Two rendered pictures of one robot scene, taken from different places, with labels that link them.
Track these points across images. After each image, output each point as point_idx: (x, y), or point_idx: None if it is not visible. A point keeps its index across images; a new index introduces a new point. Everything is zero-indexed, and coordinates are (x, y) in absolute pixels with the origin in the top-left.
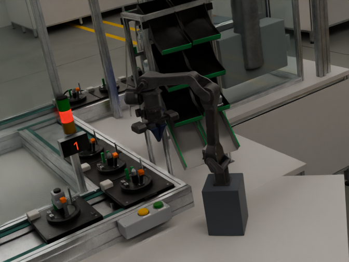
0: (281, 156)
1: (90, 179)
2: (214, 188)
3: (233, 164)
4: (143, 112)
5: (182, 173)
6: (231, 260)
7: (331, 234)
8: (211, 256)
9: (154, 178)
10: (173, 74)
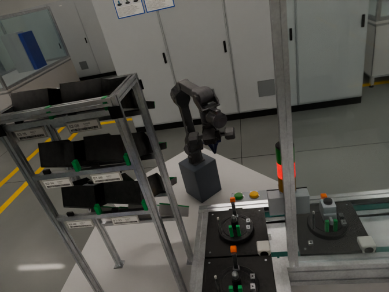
0: (91, 239)
1: (274, 281)
2: (206, 157)
3: (123, 257)
4: (216, 129)
5: (166, 277)
6: (227, 168)
7: (172, 163)
8: (234, 175)
9: (215, 230)
10: (189, 85)
